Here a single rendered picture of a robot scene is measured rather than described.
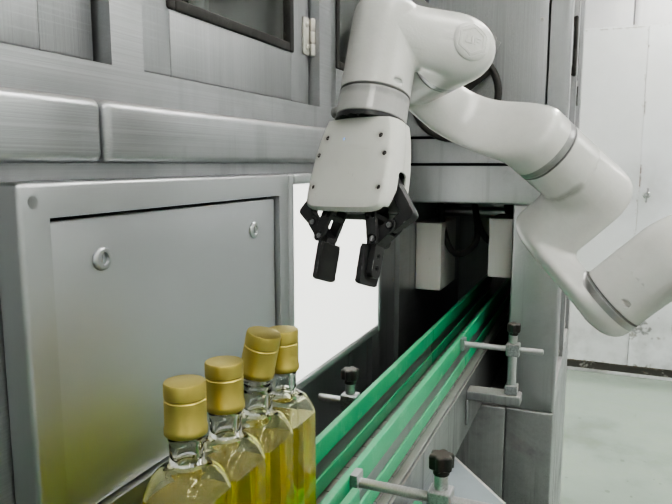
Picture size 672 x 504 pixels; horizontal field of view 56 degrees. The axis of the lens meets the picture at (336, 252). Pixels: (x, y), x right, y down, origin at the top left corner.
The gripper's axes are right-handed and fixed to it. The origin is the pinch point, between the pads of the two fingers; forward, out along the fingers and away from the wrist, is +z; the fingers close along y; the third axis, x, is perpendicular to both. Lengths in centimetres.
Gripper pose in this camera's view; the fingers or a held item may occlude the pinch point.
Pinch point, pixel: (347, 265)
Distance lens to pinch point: 65.3
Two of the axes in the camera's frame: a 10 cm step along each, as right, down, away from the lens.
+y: 7.9, 0.6, -6.1
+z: -1.6, 9.8, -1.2
